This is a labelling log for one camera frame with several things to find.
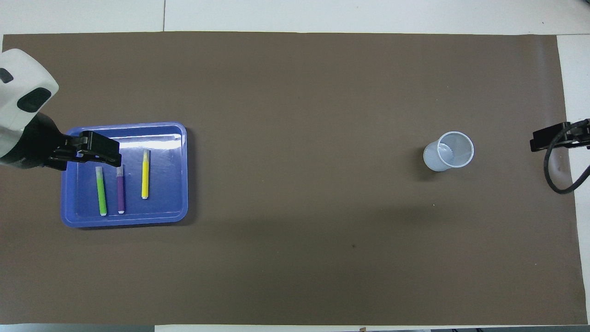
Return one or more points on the purple marker pen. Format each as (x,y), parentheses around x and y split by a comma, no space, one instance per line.
(120,193)

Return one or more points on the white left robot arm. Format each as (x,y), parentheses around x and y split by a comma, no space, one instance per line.
(27,78)

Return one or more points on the blue plastic tray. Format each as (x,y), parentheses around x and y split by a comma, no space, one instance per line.
(166,207)

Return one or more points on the translucent plastic cup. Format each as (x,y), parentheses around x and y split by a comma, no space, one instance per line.
(433,161)

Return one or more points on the green marker pen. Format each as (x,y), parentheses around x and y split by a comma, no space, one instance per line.
(101,193)

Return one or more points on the brown table mat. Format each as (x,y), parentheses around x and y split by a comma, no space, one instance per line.
(295,230)

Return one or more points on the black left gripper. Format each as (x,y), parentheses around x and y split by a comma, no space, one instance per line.
(37,143)

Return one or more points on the yellow marker pen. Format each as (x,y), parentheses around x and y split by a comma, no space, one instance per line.
(145,180)

